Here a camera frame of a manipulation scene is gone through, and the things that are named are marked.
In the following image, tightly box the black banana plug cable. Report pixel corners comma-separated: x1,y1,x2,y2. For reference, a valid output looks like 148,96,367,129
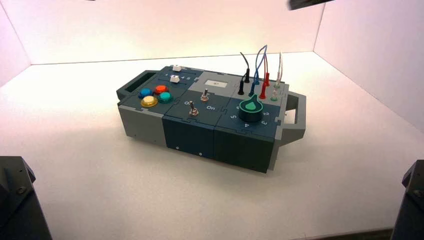
237,51,251,96

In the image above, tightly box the blue banana plug cable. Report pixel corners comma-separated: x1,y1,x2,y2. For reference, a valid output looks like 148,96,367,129
248,44,269,98

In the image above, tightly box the dark green rotary knob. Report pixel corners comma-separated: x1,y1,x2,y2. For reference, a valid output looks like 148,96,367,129
237,94,265,123

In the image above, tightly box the green round push button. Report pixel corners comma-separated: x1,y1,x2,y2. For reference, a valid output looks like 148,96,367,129
157,91,174,104

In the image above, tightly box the yellow round push button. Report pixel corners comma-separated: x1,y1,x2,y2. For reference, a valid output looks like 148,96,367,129
140,95,159,108

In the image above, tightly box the white banana plug cable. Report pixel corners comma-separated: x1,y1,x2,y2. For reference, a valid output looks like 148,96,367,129
269,51,284,102

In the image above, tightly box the white display screen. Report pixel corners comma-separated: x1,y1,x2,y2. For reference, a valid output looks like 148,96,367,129
204,79,229,89

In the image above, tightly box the red banana plug cable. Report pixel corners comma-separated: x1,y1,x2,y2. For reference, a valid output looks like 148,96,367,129
258,54,271,100

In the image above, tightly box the black overhead object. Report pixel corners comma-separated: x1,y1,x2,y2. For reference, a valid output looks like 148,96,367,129
287,0,336,11

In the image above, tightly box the grey and teal control box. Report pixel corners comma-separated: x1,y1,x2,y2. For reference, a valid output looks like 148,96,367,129
115,65,307,174

